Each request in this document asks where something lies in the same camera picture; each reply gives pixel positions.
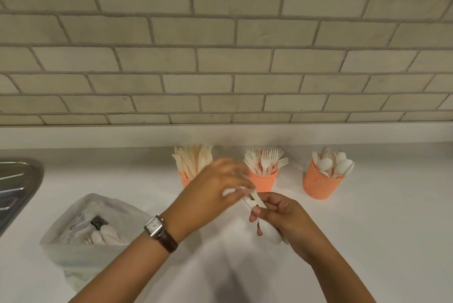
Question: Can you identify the person's right hand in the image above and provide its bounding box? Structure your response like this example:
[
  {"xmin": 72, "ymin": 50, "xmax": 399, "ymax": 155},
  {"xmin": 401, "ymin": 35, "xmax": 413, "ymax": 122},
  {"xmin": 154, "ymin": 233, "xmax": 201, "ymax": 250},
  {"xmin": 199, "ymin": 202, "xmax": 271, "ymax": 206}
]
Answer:
[{"xmin": 249, "ymin": 192, "xmax": 319, "ymax": 264}]

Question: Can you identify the person's left hand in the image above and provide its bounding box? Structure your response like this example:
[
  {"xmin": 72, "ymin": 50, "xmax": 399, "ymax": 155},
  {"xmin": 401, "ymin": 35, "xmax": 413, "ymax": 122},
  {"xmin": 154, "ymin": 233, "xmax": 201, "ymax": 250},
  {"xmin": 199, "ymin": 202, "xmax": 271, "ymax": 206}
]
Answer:
[{"xmin": 164, "ymin": 157, "xmax": 255, "ymax": 243}]

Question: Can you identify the bunch of mixed plastic cutlery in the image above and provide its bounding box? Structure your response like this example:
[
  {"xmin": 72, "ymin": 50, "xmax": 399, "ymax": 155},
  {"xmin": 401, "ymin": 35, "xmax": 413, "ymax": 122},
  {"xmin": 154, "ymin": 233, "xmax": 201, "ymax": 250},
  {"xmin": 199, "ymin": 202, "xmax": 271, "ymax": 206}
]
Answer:
[{"xmin": 222, "ymin": 185, "xmax": 289, "ymax": 245}]

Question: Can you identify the translucent black print plastic bag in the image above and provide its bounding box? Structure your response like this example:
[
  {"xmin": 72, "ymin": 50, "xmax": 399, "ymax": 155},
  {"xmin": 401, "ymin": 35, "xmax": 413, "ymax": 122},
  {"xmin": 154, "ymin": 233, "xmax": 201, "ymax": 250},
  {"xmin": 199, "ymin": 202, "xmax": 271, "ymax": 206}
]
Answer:
[{"xmin": 39, "ymin": 192, "xmax": 153, "ymax": 294}]

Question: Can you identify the person's left forearm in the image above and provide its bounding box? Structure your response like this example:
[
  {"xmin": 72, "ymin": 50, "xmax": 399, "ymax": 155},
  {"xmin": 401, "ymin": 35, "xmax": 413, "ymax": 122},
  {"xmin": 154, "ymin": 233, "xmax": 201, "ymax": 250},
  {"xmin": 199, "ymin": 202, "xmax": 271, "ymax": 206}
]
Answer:
[{"xmin": 69, "ymin": 234, "xmax": 170, "ymax": 303}]

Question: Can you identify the stainless steel sink drainboard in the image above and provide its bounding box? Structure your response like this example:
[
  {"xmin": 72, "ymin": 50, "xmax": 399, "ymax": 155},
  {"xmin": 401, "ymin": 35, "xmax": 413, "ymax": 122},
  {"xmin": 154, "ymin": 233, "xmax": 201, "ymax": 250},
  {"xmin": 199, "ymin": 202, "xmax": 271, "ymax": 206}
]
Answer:
[{"xmin": 0, "ymin": 157, "xmax": 45, "ymax": 238}]

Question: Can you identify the brown strap wristwatch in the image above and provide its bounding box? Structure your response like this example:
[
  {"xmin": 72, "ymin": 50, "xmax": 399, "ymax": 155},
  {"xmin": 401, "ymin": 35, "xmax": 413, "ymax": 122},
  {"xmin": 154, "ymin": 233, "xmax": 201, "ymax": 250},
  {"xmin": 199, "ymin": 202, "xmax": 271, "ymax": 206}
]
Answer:
[{"xmin": 143, "ymin": 215, "xmax": 179, "ymax": 254}]

